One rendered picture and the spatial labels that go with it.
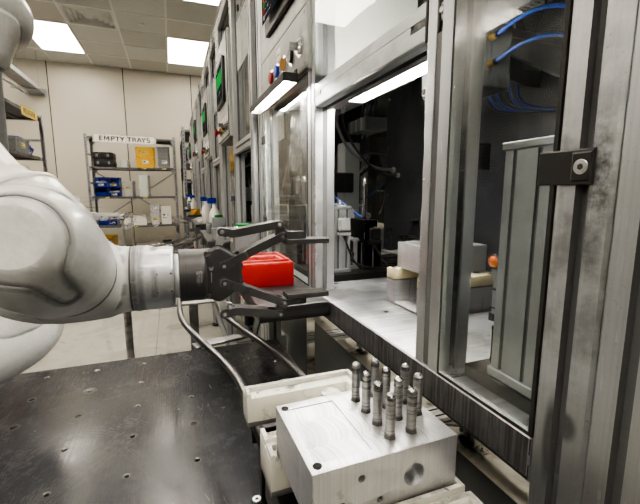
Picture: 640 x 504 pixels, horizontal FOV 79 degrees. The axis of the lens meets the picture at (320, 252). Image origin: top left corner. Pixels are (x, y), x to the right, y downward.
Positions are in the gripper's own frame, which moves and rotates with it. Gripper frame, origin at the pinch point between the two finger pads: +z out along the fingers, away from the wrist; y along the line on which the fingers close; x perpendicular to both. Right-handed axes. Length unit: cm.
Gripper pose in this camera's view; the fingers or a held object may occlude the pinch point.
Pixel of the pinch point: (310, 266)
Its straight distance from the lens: 63.0
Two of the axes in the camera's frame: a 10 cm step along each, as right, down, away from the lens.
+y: 0.0, -9.9, -1.5
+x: -3.5, -1.4, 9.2
